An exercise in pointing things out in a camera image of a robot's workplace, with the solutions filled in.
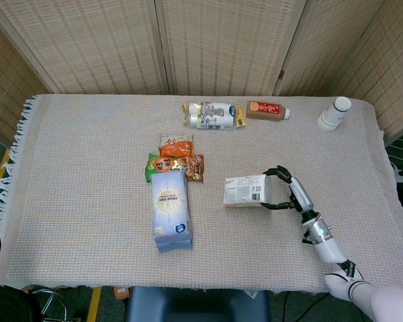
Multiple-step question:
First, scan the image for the green orange noodle packet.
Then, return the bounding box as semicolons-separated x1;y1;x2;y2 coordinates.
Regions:
144;152;189;184

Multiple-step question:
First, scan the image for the black round object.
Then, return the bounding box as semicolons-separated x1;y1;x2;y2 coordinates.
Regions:
0;284;43;322

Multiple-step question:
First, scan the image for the orange white snack packet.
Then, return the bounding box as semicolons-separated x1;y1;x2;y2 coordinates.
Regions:
159;133;194;158

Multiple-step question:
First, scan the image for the pink tissue pack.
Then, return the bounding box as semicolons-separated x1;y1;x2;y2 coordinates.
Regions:
223;174;273;209

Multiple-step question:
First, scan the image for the brown bottle with red label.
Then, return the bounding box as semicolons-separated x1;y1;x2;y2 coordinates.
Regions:
245;100;292;121

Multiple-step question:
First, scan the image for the blue paper bag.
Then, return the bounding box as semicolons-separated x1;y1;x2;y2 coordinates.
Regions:
150;171;194;253

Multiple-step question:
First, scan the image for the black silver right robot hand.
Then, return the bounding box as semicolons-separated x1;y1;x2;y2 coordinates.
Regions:
261;165;316;214

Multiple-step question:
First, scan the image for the white pack with yellow ends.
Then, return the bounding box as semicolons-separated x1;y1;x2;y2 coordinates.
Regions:
181;101;247;131

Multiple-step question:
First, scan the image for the woven folding screen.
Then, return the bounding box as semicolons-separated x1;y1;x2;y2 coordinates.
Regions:
0;0;403;148

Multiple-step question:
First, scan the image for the dark blue chair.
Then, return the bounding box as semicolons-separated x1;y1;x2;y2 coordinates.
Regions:
124;286;271;322

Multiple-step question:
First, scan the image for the chrome stool frame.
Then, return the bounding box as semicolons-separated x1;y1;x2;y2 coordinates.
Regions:
30;288;70;322

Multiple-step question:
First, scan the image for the beige woven tablecloth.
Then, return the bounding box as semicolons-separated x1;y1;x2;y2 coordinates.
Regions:
0;93;403;298

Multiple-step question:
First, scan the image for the white paper cup stack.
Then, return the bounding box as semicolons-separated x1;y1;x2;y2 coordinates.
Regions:
317;96;352;131

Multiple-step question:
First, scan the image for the small orange box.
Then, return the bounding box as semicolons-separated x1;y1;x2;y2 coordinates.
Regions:
113;285;130;301

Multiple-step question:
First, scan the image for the brown orange snack packet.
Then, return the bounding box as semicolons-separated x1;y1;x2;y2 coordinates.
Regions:
184;154;206;184

